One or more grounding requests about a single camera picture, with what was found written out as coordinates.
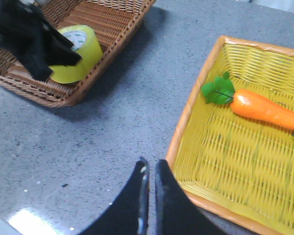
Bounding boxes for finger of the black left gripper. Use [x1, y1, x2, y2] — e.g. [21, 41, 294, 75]
[14, 47, 52, 80]
[41, 21, 81, 66]

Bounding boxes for brown wicker basket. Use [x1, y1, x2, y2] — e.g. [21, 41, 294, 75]
[0, 0, 153, 107]

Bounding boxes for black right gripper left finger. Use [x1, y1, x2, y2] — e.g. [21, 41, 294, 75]
[80, 157, 149, 235]

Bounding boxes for orange toy carrot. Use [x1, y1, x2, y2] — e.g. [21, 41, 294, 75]
[201, 71, 294, 133]

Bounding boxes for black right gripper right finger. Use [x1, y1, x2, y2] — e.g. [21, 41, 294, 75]
[155, 160, 225, 235]

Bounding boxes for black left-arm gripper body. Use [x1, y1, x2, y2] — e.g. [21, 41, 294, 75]
[0, 0, 46, 56]

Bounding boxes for yellow wicker basket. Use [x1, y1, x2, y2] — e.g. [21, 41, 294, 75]
[166, 36, 294, 235]

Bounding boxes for yellow-green tape roll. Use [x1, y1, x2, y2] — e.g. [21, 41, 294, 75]
[48, 24, 104, 85]

